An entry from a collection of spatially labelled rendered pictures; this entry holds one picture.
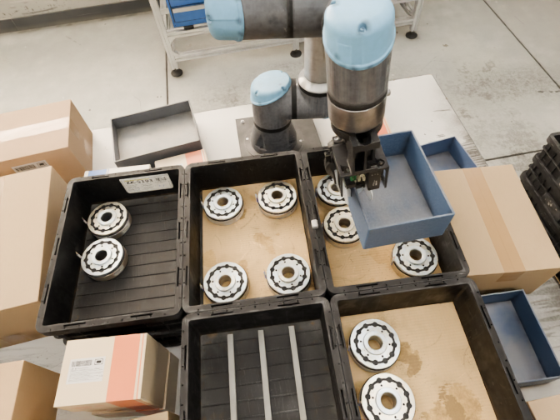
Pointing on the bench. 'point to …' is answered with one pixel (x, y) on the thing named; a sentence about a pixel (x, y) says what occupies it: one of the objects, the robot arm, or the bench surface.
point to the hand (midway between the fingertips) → (352, 187)
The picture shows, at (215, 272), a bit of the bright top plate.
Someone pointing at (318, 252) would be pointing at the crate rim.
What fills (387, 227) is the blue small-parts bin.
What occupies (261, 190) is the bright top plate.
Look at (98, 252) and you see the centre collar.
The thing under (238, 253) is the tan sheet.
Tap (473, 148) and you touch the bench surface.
